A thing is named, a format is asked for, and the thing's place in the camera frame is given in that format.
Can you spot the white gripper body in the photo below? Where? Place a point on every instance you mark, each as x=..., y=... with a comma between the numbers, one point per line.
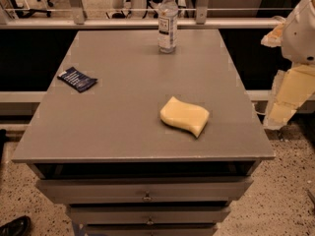
x=300, y=36

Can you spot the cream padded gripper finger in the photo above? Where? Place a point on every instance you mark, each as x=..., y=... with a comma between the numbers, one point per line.
x=290, y=90

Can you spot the clear plastic water bottle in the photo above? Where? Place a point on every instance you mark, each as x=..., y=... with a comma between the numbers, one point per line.
x=167, y=26

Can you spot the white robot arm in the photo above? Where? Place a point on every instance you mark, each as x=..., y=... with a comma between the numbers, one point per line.
x=298, y=40

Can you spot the yellow wavy sponge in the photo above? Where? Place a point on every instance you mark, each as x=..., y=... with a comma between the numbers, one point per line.
x=190, y=117

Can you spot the top grey drawer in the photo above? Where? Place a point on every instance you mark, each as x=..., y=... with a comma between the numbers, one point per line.
x=124, y=191

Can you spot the grey drawer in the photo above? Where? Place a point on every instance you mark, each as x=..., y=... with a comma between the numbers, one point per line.
x=154, y=230
x=148, y=214
x=124, y=191

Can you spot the white metal railing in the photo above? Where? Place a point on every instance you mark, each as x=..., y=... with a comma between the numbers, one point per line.
x=75, y=18

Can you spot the grey drawer cabinet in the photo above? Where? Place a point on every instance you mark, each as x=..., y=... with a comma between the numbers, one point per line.
x=113, y=130

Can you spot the dark blue snack packet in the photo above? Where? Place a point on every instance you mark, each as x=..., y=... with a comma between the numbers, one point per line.
x=76, y=80

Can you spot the black shoe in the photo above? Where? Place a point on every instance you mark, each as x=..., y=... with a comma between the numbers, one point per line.
x=20, y=226

